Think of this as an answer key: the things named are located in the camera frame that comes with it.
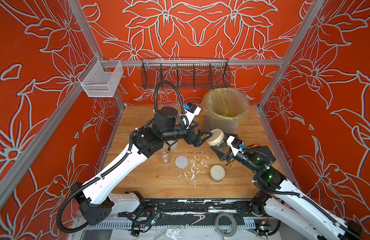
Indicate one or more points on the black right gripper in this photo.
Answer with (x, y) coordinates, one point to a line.
(228, 149)

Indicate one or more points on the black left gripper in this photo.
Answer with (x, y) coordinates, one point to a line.
(191, 140)

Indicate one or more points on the beige lid of back jar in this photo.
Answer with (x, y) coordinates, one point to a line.
(217, 137)

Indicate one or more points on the glass jar patterned lid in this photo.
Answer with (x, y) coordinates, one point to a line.
(164, 156)

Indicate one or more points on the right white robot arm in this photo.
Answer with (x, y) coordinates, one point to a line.
(280, 198)

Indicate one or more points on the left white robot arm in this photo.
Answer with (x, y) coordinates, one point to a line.
(95, 198)

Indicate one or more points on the glass jar beige lid front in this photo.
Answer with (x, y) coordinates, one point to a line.
(217, 173)

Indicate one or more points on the orange black utility pliers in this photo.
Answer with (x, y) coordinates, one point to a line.
(253, 145)

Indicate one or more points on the translucent ribbed trash bin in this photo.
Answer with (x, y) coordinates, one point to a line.
(226, 126)

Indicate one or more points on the clear tape roll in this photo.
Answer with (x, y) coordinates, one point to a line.
(225, 225)

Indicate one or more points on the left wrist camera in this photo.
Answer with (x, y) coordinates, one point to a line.
(190, 111)

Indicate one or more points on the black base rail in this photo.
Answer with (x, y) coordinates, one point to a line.
(172, 206)

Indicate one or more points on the black wire wall basket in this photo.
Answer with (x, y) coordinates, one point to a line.
(186, 73)

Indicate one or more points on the clear plastic wall basket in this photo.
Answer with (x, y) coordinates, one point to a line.
(100, 79)

